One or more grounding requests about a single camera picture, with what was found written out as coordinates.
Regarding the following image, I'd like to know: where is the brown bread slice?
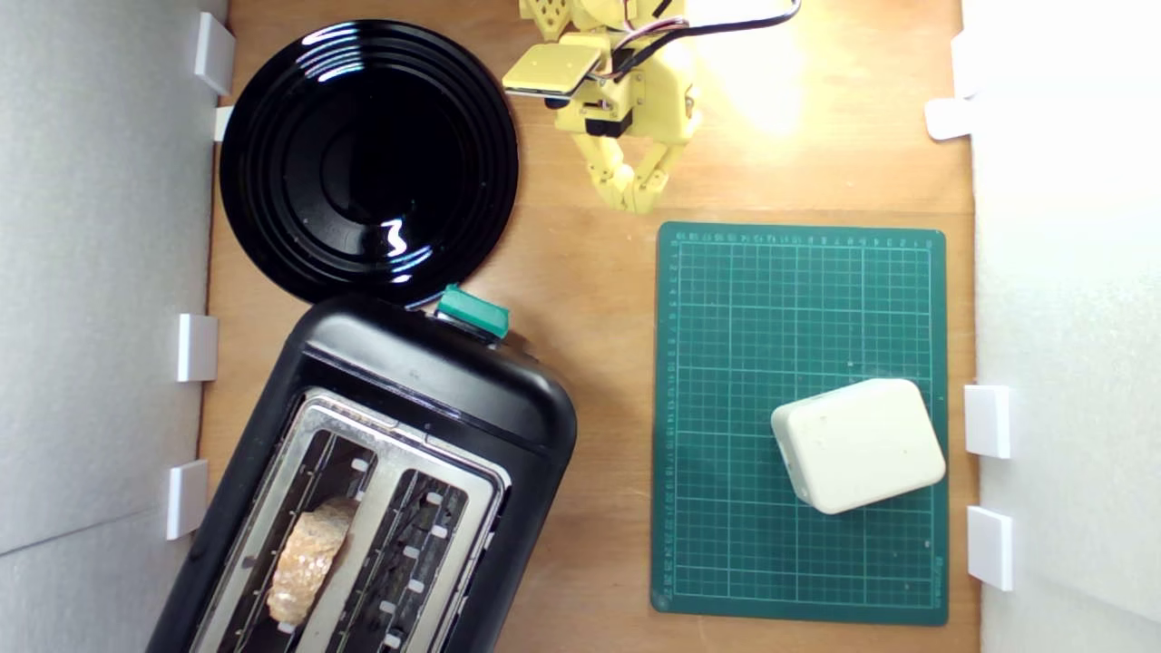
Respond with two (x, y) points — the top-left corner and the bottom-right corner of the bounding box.
(266, 496), (359, 627)

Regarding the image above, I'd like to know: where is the green toaster lever knob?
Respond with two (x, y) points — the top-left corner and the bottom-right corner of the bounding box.
(435, 284), (511, 341)

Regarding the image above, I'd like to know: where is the black two-slot toaster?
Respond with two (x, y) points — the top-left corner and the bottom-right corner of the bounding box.
(145, 292), (579, 653)

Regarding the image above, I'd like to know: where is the green cutting mat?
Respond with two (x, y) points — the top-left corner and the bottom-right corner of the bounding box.
(650, 221), (950, 627)

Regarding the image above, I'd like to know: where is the black plate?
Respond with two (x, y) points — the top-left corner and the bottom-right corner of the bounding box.
(219, 19), (521, 307)

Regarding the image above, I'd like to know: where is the white block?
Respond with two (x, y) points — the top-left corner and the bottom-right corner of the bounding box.
(771, 378), (947, 516)

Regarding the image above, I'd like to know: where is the black cable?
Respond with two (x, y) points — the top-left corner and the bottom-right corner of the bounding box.
(612, 0), (803, 78)

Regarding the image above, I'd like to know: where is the yellow wrist camera box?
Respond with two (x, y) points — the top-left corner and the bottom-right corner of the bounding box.
(502, 41), (604, 110)

